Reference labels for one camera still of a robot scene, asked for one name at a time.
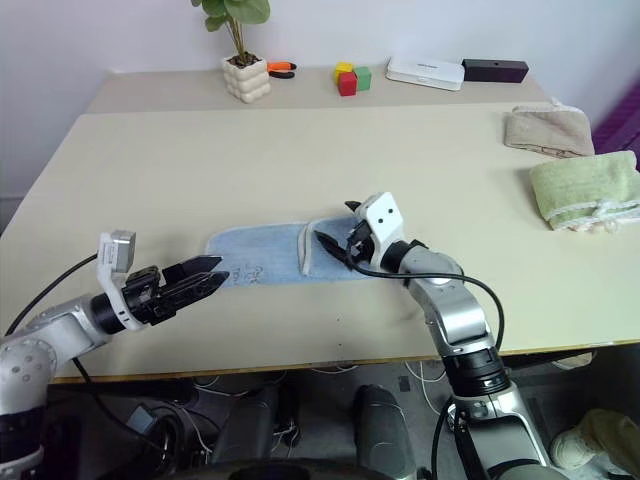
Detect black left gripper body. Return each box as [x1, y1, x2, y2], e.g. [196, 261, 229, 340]
[122, 266, 179, 327]

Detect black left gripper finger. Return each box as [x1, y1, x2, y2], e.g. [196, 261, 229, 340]
[165, 271, 232, 314]
[161, 254, 224, 282]

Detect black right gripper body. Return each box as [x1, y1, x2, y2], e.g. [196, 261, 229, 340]
[344, 222, 382, 267]

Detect light blue towel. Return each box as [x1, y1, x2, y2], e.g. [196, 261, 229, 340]
[205, 215, 372, 288]

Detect green towel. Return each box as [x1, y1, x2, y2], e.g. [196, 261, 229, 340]
[528, 152, 640, 234]

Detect beige folded towel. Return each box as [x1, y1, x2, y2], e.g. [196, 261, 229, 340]
[502, 99, 597, 159]

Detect dark grey rounded shape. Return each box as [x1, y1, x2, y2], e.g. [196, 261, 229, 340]
[214, 387, 282, 457]

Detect flat white box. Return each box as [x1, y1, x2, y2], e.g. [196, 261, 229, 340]
[384, 55, 467, 93]

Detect white bubble plant pot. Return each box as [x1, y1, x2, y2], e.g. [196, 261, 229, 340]
[221, 52, 273, 105]

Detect large dark rounded shape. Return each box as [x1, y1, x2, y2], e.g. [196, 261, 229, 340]
[352, 384, 419, 480]

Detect long black box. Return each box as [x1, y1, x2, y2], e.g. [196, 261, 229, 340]
[462, 58, 531, 85]

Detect green leafy plant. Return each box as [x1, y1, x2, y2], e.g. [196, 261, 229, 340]
[191, 0, 272, 59]

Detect metal clamp with black bar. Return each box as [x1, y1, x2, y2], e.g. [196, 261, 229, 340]
[446, 402, 491, 480]

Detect purple ribbed object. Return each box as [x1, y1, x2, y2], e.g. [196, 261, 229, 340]
[592, 79, 640, 157]

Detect pale yellow fluffy cloth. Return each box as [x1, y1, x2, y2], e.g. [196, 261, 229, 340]
[549, 408, 640, 474]

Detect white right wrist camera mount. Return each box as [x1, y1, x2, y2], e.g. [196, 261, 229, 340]
[356, 191, 409, 272]

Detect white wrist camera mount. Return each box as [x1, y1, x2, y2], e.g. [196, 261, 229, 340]
[95, 230, 144, 333]
[356, 191, 409, 272]

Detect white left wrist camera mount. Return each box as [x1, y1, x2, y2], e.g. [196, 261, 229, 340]
[95, 230, 144, 333]

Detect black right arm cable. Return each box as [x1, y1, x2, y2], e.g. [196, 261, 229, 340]
[347, 242, 505, 354]

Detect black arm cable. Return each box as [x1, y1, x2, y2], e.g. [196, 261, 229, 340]
[3, 252, 102, 337]
[347, 242, 505, 354]

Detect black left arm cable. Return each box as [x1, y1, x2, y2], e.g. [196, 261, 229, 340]
[3, 252, 102, 337]

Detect white floor cable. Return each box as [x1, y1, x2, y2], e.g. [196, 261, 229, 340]
[403, 359, 447, 417]

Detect orange handled pliers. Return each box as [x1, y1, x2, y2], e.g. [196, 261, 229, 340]
[266, 60, 298, 80]

